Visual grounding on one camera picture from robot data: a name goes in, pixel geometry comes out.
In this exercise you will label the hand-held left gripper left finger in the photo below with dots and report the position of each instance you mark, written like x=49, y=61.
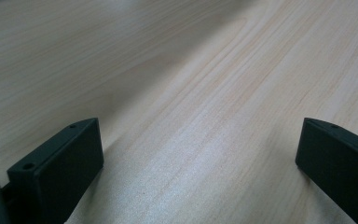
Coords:
x=62, y=169

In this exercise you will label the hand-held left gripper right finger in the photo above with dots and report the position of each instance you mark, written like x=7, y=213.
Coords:
x=338, y=165

